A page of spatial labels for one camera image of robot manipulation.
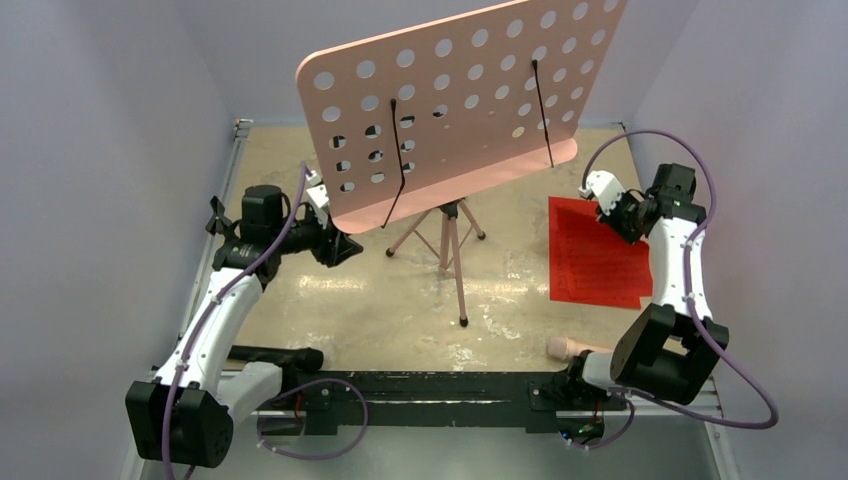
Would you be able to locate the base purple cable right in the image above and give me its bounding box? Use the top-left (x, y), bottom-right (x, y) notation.
top-left (563, 390), bottom-right (636, 453)

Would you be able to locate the black cylinder on table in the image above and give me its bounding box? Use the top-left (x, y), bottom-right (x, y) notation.
top-left (227, 345), bottom-right (325, 372)

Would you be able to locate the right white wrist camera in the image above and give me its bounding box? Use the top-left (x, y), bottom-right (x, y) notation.
top-left (578, 170), bottom-right (626, 216)

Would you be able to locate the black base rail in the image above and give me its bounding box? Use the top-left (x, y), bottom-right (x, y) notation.
top-left (260, 371), bottom-right (627, 435)

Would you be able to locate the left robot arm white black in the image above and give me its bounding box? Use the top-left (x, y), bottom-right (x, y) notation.
top-left (125, 183), bottom-right (363, 468)

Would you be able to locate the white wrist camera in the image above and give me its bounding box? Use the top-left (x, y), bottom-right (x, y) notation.
top-left (578, 170), bottom-right (626, 216)
top-left (305, 170), bottom-right (330, 227)

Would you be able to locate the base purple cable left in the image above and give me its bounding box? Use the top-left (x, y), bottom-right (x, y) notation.
top-left (256, 378), bottom-right (370, 462)

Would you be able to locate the black microphone stand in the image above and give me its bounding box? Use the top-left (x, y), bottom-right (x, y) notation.
top-left (205, 196), bottom-right (240, 241)

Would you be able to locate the red sheet music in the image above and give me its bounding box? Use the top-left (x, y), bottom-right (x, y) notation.
top-left (548, 196), bottom-right (653, 310)

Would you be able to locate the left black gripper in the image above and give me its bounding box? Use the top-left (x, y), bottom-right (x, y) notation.
top-left (270, 208), bottom-right (362, 267)

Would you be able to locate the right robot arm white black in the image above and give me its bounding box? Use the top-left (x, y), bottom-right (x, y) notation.
top-left (561, 164), bottom-right (729, 407)

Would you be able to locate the pink music stand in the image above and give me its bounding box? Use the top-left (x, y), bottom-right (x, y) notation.
top-left (295, 0), bottom-right (631, 329)

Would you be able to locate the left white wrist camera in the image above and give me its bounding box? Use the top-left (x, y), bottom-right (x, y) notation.
top-left (305, 170), bottom-right (330, 227)

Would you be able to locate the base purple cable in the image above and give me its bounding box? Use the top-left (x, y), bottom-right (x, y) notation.
top-left (563, 390), bottom-right (636, 453)
top-left (256, 378), bottom-right (370, 462)

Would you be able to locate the pink microphone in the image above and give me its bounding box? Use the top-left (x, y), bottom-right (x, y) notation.
top-left (546, 337), bottom-right (612, 361)

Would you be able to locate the aluminium frame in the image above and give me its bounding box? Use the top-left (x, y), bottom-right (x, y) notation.
top-left (122, 119), bottom-right (740, 480)

